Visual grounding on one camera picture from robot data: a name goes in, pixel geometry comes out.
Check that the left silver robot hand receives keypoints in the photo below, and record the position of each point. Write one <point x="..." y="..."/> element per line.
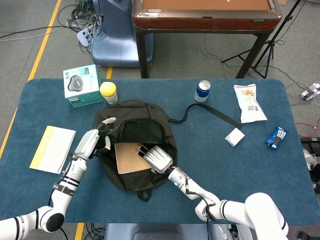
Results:
<point x="86" y="145"/>

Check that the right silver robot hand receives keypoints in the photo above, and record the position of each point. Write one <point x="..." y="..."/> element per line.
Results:
<point x="158" y="158"/>

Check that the brown cover notebook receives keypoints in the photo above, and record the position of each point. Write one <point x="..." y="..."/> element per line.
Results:
<point x="127" y="157"/>

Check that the black fabric backpack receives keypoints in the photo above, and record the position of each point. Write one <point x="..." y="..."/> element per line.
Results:
<point x="150" y="112"/>

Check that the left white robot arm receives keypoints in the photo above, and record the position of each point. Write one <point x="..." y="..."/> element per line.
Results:
<point x="67" y="185"/>

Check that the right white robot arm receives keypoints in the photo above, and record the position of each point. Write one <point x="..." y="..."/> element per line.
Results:
<point x="257" y="207"/>

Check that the white snack bag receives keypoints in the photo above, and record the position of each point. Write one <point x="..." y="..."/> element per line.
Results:
<point x="248" y="105"/>

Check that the yellow and white booklet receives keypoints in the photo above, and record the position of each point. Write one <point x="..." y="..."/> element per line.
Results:
<point x="52" y="150"/>

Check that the teal Philips product box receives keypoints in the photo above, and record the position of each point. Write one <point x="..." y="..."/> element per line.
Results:
<point x="82" y="85"/>

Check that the blue table cloth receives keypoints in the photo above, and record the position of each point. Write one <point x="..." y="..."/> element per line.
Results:
<point x="225" y="180"/>

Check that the grey robot torso base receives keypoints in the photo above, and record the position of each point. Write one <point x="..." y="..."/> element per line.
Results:
<point x="155" y="232"/>

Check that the small white box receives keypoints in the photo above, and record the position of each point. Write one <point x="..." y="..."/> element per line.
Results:
<point x="234" y="137"/>

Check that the blue soda can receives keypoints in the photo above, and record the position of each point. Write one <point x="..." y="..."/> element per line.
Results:
<point x="202" y="92"/>

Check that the white power strip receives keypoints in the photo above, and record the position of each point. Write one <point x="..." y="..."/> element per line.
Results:
<point x="83" y="36"/>
<point x="310" y="92"/>

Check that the blue cookie packet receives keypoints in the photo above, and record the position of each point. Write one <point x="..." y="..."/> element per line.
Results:
<point x="276" y="137"/>

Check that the brown mahjong table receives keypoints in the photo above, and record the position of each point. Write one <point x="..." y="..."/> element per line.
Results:
<point x="205" y="23"/>

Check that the black tripod stand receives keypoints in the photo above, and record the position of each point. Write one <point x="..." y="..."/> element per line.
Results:
<point x="268" y="50"/>

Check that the cardboard box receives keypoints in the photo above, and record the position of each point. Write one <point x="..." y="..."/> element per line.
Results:
<point x="282" y="2"/>

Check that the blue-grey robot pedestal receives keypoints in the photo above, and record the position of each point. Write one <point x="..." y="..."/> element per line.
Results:
<point x="115" y="37"/>

